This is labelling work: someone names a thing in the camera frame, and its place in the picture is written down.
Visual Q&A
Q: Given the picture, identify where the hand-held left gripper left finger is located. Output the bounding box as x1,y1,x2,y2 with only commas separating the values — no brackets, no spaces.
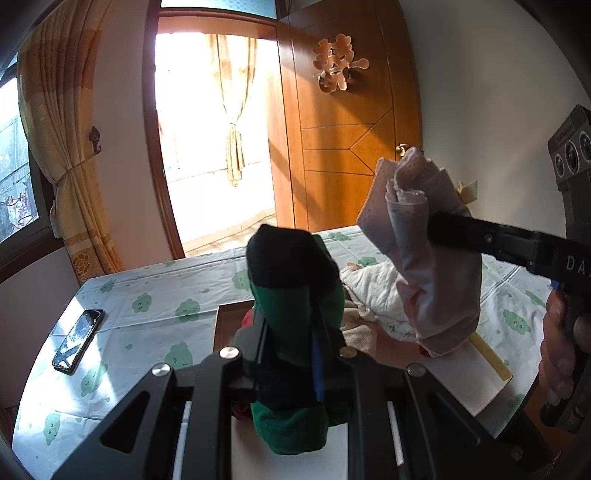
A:
51,318,269,480

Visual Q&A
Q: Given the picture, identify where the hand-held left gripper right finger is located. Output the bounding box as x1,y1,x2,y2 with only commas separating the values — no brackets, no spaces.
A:
314,305,522,480

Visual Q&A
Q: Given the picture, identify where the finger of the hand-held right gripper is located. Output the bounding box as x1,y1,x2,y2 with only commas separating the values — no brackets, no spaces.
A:
427,211,536,268

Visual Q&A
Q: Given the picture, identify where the plain red underwear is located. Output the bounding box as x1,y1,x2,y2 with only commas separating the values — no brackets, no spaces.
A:
233,308,257,422

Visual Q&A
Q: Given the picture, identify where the green and black underwear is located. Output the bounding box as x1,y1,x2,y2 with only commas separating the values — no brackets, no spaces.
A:
245,224,354,455

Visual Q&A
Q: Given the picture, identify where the pink and white underwear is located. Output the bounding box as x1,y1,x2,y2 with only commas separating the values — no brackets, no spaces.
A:
356,147,483,357

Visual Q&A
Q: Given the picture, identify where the shallow cardboard box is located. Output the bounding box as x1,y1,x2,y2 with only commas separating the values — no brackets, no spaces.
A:
212,300,513,480

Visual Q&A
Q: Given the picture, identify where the person's right hand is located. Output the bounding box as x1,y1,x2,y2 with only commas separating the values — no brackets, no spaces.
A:
538,291,578,407

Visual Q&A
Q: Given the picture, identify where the cream quilted garment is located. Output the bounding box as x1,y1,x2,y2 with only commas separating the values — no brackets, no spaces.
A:
339,261,419,342

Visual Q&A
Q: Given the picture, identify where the black smartphone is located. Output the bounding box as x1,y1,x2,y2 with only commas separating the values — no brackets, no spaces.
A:
52,309,106,374

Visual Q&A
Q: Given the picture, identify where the wooden door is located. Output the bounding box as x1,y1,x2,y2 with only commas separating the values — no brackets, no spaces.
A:
268,0,423,234

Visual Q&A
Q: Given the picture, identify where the sheer yellow curtain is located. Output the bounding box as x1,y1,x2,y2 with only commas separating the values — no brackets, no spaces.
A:
205,34,259,188

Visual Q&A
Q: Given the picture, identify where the yellow patterned curtain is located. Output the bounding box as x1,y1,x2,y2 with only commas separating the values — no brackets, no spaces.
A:
17,0,125,282

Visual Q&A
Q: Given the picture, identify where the gold paper door ornament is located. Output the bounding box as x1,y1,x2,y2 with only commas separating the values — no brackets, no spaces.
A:
311,33,370,93

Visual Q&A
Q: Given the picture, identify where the dark-framed window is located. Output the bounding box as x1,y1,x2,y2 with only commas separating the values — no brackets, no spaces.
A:
0,53,63,282

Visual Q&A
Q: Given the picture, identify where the brown door frame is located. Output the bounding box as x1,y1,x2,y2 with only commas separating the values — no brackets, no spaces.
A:
142,0,280,259

